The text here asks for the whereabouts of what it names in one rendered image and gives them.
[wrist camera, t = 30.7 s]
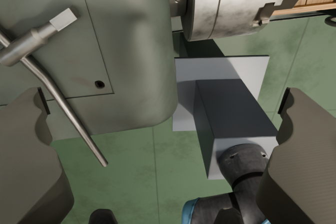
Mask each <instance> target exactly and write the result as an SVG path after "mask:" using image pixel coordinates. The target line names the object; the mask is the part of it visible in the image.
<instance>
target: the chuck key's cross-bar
mask: <svg viewBox="0 0 336 224"><path fill-rule="evenodd" d="M11 42H12V40H11V39H10V38H9V37H8V36H7V35H6V34H5V33H4V32H3V31H2V30H1V29H0V44H1V45H2V46H3V47H4V48H7V47H8V46H9V44H10V43H11ZM19 61H20V62H21V63H22V64H23V65H24V66H25V67H26V68H27V69H28V70H29V71H30V72H32V73H33V74H34V75H35V76H36V77H37V78H38V79H39V80H40V81H41V82H42V83H43V84H44V86H45V87H46V89H47V90H48V91H49V93H50V94H51V95H52V97H53V98H54V100H55V101H56V102H57V104H58V105H59V107H60V108H61V109H62V111H63V112H64V114H65V115H66V116H67V118H68V119H69V121H70V122H71V123H72V125H73V126H74V127H75V129H76V130H77V132H78V133H79V134H80V136H81V137H82V139H83V140H84V141H85V143H86V144H87V146H88V147H89V148H90V150H91V151H92V153H93V154H94V155H95V157H96V158H97V159H98V161H99V162H100V164H101V165H102V166H103V167H106V166H107V165H108V161H107V160H106V158H105V157H104V155H103V154H102V153H101V151H100V150H99V148H98V147H97V145H96V144H95V142H94V141H93V139H92V138H91V136H90V135H89V133H88V132H87V130H86V129H85V127H84V126H83V125H82V123H81V122H80V120H79V119H78V117H77V116H76V114H75V113H74V111H73V110H72V108H71V107H70V105H69V104H68V102H67V101H66V99H65V98H64V97H63V95H62V94H61V92H60V91H59V89H58V88H57V86H56V85H55V83H54V82H53V80H52V79H51V78H50V77H49V75H48V74H47V73H46V72H45V71H44V70H43V69H41V68H40V67H39V66H38V65H37V64H36V63H35V62H34V61H33V60H32V59H31V58H30V57H29V56H27V57H25V58H22V59H20V60H19Z"/></svg>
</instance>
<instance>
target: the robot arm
mask: <svg viewBox="0 0 336 224"><path fill-rule="evenodd" d="M50 114H51V113H50V110H49V107H48V104H47V101H46V98H45V95H44V93H43V90H42V88H41V87H31V88H28V89H27V90H25V91H24V92H23V93H22V94H20V95H19V96H18V97H17V98H15V99H14V100H13V101H11V102H10V103H9V104H8V105H6V106H5V107H4V108H3V109H1V110H0V224H61V222H62V221H63V220H64V218H65V217H66V216H67V214H68V213H69V212H70V211H71V209H72V207H73V205H74V201H75V200H74V196H73V193H72V190H71V186H70V183H69V180H68V178H67V175H66V173H65V170H64V168H63V165H62V163H61V161H60V158H59V156H58V153H57V151H56V149H55V148H54V147H52V146H50V144H51V142H52V140H53V137H52V135H51V132H50V130H49V127H48V125H47V122H46V119H47V117H48V115H50ZM277 114H279V115H280V117H281V118H282V123H281V125H280V128H279V130H278V133H277V135H276V141H277V143H278V146H276V147H274V148H273V150H272V153H271V155H270V158H269V157H268V155H267V153H266V152H265V150H264V149H263V148H262V147H261V146H259V145H257V144H252V143H244V144H239V145H235V146H233V147H231V148H229V149H227V150H226V151H225V152H224V153H223V154H222V155H221V156H220V158H219V160H218V166H219V169H220V172H221V174H222V175H223V177H224V178H225V179H226V181H227V182H228V183H229V185H230V186H231V188H232V191H233V192H229V193H223V194H218V195H212V196H207V197H198V198H197V199H192V200H189V201H187V202H186V203H185V204H184V206H183V209H182V216H181V224H336V118H335V117H334V116H333V115H331V114H330V113H329V112H328V111H326V110H325V109H324V108H323V107H321V106H320V105H319V104H318V103H316V102H315V101H314V100H313V99H311V98H310V97H309V96H308V95H306V94H305V93H304V92H303V91H301V90H300V89H298V88H296V87H291V88H290V87H287V88H286V89H285V92H284V95H283V97H282V101H281V104H280V107H279V110H278V113H277ZM88 224H118V222H117V220H116V218H115V216H114V213H113V212H112V211H111V210H110V209H101V208H100V209H96V210H95V211H94V212H92V214H91V215H90V217H89V223H88Z"/></svg>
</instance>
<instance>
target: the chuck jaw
mask: <svg viewBox="0 0 336 224"><path fill-rule="evenodd" d="M298 1H299V0H283V2H282V3H281V5H275V6H274V5H273V2H270V3H265V5H264V7H259V9H258V11H257V13H256V15H255V17H254V19H253V23H260V21H261V20H269V18H270V17H271V15H272V14H273V12H274V11H279V10H288V9H292V8H293V7H294V6H295V5H296V3H297V2H298Z"/></svg>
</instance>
